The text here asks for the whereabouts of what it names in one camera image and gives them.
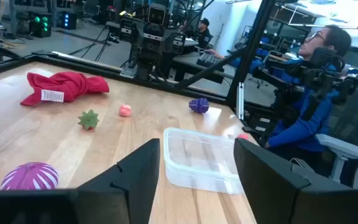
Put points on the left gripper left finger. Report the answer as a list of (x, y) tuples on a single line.
[(129, 186)]

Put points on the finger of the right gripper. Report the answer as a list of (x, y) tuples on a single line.
[(177, 43), (130, 30)]

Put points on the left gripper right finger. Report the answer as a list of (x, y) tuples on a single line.
[(266, 186)]

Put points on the pink peach toy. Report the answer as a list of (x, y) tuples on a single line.
[(243, 136), (125, 110)]

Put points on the purple grape cluster toy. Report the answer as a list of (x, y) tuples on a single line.
[(199, 105)]

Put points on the small strawberry toy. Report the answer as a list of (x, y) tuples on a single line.
[(88, 120)]

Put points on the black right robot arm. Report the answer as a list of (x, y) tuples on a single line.
[(148, 62)]

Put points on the clear plastic tupperware container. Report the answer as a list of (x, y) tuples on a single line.
[(197, 155)]

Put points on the person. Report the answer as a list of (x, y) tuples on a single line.
[(204, 34), (303, 127)]

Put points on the dark grey desk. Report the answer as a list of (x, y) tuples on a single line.
[(191, 70)]

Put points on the black keyboard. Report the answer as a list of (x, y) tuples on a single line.
[(208, 59)]

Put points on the black computer blue lights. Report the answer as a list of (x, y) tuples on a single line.
[(70, 21)]

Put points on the red cloth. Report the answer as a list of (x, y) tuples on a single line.
[(70, 84)]

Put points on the black computer green lights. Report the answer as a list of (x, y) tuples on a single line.
[(40, 29)]

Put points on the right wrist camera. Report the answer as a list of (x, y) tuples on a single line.
[(157, 15)]

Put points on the black aluminium frame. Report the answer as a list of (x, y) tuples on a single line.
[(255, 40)]

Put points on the office chair white frame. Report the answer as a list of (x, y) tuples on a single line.
[(340, 146)]

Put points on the silver aluminium bracket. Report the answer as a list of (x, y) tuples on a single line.
[(240, 101)]

